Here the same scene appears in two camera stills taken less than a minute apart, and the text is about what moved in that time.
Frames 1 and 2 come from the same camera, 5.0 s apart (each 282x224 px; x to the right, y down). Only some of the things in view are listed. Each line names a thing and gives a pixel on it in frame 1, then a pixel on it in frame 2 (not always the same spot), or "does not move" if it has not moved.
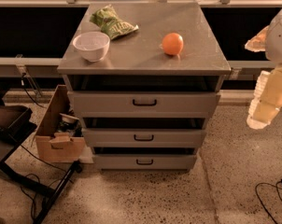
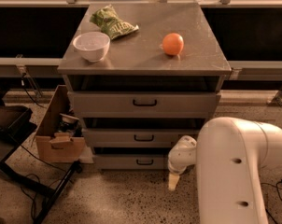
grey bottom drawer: [145, 161] does not move
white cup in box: [68, 119] does not move
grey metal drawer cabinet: [138, 107] does not move
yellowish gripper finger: [258, 43] to [173, 180]
